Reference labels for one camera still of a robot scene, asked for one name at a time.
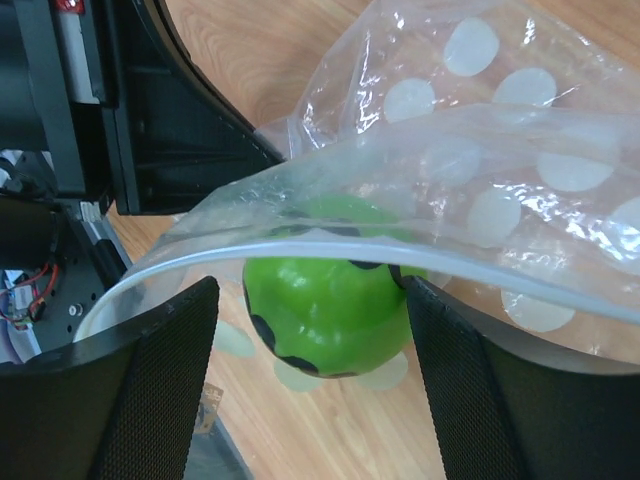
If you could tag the clear dotted zip bag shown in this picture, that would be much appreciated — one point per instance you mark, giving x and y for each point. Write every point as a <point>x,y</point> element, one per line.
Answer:
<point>483,142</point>

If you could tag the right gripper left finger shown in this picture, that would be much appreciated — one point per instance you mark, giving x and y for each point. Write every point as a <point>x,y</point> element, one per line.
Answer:
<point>120,404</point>

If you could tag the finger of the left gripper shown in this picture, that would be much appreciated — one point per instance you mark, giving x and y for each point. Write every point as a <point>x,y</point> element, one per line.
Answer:
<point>173,137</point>

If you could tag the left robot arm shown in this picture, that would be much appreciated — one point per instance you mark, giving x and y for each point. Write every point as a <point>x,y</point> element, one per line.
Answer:
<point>31,230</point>

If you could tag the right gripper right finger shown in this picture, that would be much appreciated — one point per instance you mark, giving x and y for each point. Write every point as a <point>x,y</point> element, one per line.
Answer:
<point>508,405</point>

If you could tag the green fake fruit black stripe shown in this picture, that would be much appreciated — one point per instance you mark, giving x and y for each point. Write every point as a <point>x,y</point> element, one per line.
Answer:
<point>329,318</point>

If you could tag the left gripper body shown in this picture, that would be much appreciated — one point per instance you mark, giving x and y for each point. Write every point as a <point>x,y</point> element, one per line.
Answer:
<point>63,97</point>

